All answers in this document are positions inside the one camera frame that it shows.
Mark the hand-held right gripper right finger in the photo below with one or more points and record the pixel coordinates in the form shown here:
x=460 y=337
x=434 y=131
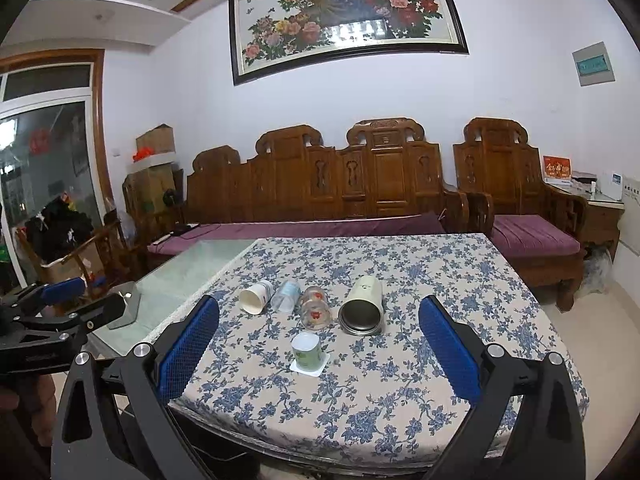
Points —
x=447 y=350

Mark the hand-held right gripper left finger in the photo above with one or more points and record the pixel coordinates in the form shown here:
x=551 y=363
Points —
x=190 y=345

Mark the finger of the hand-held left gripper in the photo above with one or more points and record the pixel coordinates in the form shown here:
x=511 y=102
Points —
x=100 y=310
x=62 y=290

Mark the white paper cup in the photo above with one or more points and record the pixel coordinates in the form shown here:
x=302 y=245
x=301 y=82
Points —
x=255 y=297

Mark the cream steel tumbler cup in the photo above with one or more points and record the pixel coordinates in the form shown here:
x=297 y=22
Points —
x=362 y=295

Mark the clear plastic cup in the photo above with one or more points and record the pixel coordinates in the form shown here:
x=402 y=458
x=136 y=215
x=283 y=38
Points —
x=286 y=297

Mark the small white green yogurt cup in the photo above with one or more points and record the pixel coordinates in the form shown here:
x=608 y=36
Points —
x=305 y=350

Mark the glass cup with red print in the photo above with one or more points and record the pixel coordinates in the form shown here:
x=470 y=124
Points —
x=315 y=310

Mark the wooden chair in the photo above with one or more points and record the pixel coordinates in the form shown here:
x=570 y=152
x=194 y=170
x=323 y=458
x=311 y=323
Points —
x=100 y=250

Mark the blue floral tablecloth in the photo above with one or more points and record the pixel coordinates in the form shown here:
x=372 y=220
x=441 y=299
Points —
x=400 y=385

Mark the pile of black clothes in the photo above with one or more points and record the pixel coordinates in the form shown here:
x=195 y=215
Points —
x=60 y=230

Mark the black device on sofa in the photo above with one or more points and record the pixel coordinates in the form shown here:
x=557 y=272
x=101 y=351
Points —
x=181 y=230

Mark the wooden framed glass door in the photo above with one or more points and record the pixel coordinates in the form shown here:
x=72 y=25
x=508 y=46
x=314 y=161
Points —
x=50 y=170

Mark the stacked cardboard boxes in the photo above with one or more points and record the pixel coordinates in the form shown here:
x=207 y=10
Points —
x=150 y=190

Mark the square purple armchair cushion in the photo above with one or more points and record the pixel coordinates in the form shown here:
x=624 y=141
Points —
x=535 y=235

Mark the flat white box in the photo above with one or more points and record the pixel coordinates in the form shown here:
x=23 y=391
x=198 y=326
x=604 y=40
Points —
x=155 y=161

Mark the long purple sofa cushion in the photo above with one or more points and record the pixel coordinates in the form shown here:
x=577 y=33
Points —
x=300 y=230

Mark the clear plastic bag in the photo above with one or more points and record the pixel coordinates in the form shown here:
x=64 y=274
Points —
x=597 y=270

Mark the small brown cardboard box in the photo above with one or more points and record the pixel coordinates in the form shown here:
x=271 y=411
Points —
x=156 y=140

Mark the carved wooden sofa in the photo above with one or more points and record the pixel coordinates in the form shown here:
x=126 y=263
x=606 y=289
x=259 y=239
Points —
x=390 y=180

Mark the carved wooden armchair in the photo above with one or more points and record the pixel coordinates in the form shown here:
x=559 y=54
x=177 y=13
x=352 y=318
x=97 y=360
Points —
x=495 y=170

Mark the wooden side table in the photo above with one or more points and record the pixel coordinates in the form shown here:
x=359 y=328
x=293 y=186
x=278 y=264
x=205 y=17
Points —
x=600 y=222

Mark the red gift box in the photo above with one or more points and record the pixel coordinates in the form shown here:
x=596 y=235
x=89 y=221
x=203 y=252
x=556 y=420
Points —
x=556 y=167

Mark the white box with blue label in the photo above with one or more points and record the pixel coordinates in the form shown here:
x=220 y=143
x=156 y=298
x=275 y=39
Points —
x=611 y=186

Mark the framed peacock flower painting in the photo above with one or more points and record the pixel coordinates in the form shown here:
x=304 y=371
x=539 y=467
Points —
x=350 y=10

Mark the grey wall electrical panel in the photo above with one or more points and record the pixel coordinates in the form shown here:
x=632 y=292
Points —
x=593 y=64

